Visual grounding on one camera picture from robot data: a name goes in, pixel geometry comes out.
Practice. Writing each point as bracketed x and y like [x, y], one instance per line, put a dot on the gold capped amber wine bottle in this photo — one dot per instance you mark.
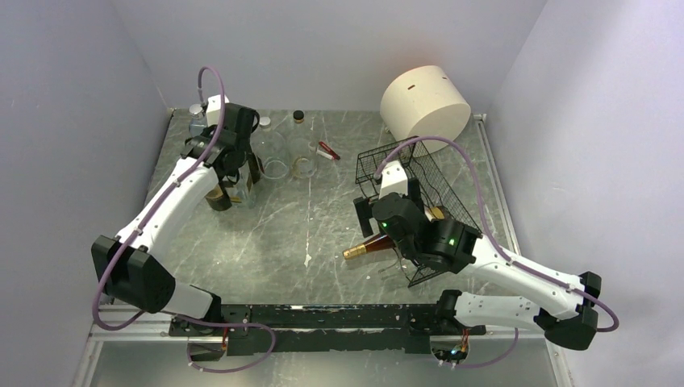
[380, 242]

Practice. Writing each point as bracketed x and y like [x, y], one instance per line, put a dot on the cream cylindrical appliance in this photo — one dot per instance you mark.
[422, 102]

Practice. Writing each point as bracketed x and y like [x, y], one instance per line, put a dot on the red utility knife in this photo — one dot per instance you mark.
[329, 150]

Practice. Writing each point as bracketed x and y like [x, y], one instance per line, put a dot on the silver capped clear bottle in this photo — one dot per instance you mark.
[270, 147]

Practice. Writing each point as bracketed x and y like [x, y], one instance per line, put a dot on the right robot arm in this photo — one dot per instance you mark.
[556, 304]

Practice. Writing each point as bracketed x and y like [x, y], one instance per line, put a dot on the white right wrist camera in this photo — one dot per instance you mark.
[394, 180]

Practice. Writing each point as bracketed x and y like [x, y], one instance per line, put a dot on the blue labelled clear bottle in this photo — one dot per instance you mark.
[198, 120]

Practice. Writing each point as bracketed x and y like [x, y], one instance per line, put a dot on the black gold capped clear bottle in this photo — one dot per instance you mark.
[240, 188]

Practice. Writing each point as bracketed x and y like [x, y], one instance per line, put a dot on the black wire wine rack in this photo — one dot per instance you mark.
[443, 187]

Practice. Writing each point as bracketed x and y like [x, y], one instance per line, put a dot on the silver necked green wine bottle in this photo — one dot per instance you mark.
[217, 199]

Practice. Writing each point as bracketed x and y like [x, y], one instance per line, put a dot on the white marker pen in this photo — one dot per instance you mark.
[324, 154]

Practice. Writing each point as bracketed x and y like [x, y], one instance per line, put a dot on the dark wine bottle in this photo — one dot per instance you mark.
[254, 165]

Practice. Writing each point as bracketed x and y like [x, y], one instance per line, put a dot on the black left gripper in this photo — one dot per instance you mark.
[248, 155]

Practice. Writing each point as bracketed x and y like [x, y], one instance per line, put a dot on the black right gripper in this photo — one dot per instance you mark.
[364, 207]

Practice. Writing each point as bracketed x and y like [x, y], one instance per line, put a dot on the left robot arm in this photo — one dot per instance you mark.
[128, 265]

